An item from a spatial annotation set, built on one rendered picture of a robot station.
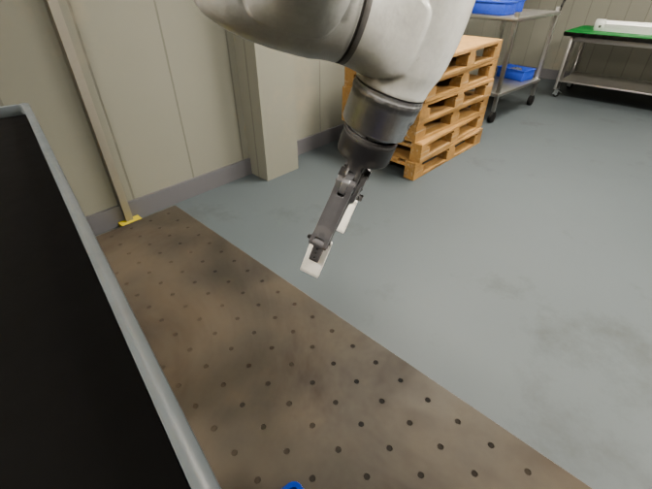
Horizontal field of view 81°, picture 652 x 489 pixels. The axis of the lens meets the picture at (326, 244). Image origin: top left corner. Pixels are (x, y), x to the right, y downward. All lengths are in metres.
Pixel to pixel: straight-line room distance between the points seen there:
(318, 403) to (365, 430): 0.08
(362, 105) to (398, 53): 0.07
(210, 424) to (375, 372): 0.27
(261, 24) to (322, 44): 0.06
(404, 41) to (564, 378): 1.49
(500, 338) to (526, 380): 0.20
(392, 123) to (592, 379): 1.47
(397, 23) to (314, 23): 0.08
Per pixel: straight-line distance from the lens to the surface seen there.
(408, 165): 2.83
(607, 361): 1.90
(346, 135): 0.51
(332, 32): 0.42
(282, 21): 0.40
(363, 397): 0.64
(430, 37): 0.45
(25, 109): 0.31
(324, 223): 0.50
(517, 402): 1.60
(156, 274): 0.91
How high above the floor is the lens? 1.24
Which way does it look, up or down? 36 degrees down
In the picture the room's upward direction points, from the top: straight up
